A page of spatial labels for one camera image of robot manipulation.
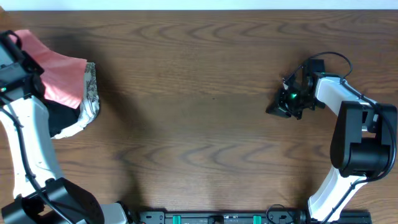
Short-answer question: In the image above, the pink printed t-shirt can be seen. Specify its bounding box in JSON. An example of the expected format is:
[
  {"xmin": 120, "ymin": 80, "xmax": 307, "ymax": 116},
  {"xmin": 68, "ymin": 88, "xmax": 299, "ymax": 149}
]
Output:
[{"xmin": 16, "ymin": 30, "xmax": 87, "ymax": 109}]

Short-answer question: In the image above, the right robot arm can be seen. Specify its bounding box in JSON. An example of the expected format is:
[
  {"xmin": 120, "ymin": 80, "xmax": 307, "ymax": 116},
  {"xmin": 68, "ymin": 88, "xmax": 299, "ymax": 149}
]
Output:
[{"xmin": 266, "ymin": 57, "xmax": 397, "ymax": 223}]

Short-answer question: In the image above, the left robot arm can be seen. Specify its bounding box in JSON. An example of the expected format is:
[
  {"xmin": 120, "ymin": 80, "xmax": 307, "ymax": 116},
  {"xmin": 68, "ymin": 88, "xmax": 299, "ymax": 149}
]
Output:
[{"xmin": 1, "ymin": 30, "xmax": 134, "ymax": 224}]

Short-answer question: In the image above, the folded black garment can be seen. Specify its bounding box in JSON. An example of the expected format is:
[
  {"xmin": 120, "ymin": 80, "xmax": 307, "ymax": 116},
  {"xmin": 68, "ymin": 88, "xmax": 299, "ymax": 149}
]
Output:
[{"xmin": 45, "ymin": 100, "xmax": 80, "ymax": 137}]

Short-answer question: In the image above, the white patterned folded garment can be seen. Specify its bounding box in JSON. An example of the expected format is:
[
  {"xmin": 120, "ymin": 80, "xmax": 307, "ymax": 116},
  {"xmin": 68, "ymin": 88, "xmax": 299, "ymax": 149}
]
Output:
[{"xmin": 52, "ymin": 62, "xmax": 100, "ymax": 139}]

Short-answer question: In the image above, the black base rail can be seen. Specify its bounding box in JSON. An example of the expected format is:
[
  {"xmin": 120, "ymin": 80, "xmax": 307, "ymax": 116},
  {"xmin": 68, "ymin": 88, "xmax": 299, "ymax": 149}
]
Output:
[{"xmin": 122, "ymin": 204, "xmax": 373, "ymax": 224}]

